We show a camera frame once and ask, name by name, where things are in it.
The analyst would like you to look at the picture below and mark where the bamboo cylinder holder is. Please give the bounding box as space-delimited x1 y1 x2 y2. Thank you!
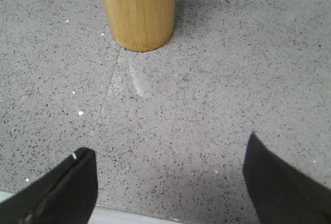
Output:
102 0 175 52

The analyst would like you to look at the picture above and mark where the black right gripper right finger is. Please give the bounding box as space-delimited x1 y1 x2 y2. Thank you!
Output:
243 133 330 223

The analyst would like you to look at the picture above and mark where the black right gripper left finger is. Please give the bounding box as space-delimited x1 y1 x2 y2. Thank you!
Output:
1 147 98 223

